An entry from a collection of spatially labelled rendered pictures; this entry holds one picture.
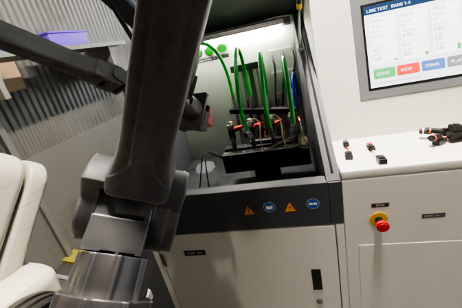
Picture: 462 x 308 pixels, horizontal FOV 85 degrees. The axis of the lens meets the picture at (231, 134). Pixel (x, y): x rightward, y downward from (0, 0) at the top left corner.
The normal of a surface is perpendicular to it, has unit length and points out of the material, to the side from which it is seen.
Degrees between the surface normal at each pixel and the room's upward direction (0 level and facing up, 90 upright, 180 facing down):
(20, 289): 26
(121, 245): 51
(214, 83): 90
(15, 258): 90
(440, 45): 76
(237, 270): 90
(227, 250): 90
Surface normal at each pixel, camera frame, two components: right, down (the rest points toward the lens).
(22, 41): 0.76, -0.19
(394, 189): -0.14, 0.37
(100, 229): 0.30, -0.44
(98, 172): 0.32, -0.68
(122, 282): 0.62, -0.33
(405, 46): -0.18, 0.14
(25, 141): 0.93, -0.08
